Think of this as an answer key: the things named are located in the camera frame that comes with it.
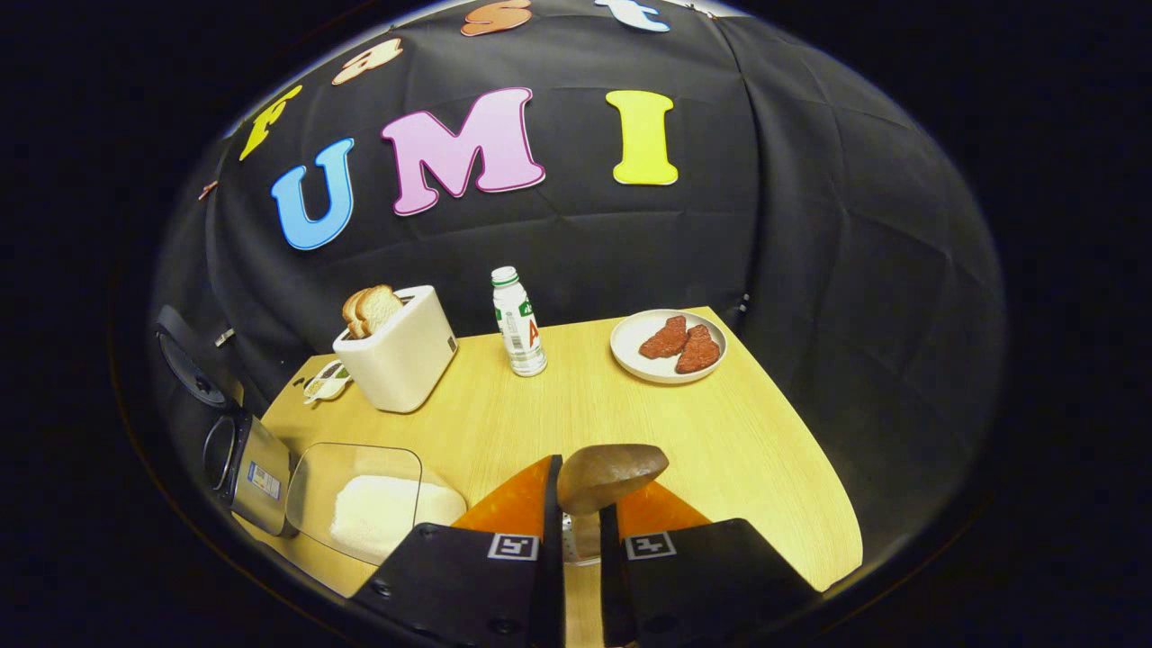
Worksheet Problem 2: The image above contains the clear plastic container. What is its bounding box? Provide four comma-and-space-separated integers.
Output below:
285, 443, 469, 568

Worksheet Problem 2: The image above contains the black backdrop cloth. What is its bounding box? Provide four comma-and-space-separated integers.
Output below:
153, 0, 1006, 595

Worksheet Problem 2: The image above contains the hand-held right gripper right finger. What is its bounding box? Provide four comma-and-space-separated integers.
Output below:
598, 481, 822, 648

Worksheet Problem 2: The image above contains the white drink bottle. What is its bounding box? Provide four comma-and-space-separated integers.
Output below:
491, 266, 548, 377

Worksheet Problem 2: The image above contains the white rice heap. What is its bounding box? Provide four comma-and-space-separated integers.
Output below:
330, 474, 467, 559

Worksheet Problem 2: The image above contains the white divided bean dish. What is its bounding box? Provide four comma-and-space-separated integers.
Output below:
301, 360, 354, 406

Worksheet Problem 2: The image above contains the white round plate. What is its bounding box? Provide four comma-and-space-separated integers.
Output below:
610, 309, 728, 385

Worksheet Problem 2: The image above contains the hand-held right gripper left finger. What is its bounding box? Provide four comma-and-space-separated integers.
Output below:
349, 454, 566, 648

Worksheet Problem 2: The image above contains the dark grey rice cooker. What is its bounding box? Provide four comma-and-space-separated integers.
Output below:
153, 304, 300, 539

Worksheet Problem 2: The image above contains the red meat piece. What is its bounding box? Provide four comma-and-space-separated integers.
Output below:
675, 324, 723, 374
639, 315, 689, 359

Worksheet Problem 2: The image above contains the white toaster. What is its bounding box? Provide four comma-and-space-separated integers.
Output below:
332, 285, 458, 414

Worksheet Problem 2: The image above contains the brown wooden spoon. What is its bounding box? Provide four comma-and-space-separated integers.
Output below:
556, 444, 671, 518

